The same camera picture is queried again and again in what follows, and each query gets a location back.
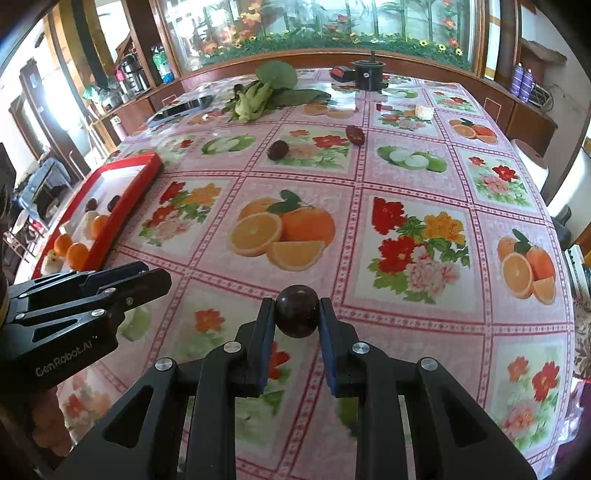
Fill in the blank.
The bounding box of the brown floral fabric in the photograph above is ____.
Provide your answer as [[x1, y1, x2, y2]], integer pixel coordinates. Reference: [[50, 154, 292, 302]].
[[573, 298, 591, 370]]

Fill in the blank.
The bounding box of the black countertop appliance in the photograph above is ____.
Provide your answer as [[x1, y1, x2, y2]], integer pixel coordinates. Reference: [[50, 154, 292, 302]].
[[16, 159, 75, 217]]

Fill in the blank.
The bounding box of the black round device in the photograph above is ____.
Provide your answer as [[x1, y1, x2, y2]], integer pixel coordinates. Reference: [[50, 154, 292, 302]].
[[349, 50, 391, 92]]

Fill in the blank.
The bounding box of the wooden sideboard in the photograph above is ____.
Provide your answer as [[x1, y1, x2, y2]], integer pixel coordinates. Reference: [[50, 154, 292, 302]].
[[485, 76, 559, 158]]

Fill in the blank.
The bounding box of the smooth dark purple passion fruit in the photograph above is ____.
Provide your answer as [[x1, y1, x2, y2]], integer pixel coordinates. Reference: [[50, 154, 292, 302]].
[[276, 285, 320, 339]]

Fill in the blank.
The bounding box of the green plastic bottle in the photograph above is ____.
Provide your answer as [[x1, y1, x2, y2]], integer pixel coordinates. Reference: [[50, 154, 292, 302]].
[[152, 45, 174, 85]]

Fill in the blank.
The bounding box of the steel thermos flask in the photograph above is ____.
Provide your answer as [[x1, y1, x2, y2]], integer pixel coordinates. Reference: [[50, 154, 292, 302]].
[[117, 54, 151, 93]]

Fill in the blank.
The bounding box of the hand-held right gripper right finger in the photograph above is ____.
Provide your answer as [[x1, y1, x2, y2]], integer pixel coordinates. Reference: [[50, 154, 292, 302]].
[[318, 298, 539, 480]]

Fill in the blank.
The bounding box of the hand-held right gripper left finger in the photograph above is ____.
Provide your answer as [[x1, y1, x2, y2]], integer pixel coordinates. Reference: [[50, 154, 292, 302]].
[[46, 298, 278, 480]]

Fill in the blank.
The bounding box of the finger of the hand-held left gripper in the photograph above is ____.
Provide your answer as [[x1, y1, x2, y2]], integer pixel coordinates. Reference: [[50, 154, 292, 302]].
[[16, 268, 172, 344], [8, 261, 152, 302]]

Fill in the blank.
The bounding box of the wicker basket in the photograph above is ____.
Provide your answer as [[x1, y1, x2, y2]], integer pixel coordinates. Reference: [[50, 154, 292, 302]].
[[524, 39, 568, 70]]

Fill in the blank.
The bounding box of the white cylindrical object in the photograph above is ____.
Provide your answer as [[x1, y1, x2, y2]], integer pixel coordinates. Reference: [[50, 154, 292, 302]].
[[510, 138, 552, 204]]

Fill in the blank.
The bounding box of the red tray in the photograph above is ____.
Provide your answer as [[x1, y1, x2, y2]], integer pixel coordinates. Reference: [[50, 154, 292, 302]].
[[39, 151, 164, 273]]

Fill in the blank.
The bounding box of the dark tablet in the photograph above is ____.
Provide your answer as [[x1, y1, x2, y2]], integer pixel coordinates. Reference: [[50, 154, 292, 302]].
[[148, 95, 215, 127]]

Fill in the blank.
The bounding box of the metal wire rack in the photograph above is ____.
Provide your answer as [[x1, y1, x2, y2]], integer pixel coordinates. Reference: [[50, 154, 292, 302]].
[[531, 85, 555, 112]]

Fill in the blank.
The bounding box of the glass screen with flowers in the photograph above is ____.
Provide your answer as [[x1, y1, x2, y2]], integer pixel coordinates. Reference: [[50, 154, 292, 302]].
[[154, 0, 490, 77]]

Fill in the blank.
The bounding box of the green bok choy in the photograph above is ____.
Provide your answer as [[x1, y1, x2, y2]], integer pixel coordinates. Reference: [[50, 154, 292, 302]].
[[226, 61, 333, 123]]

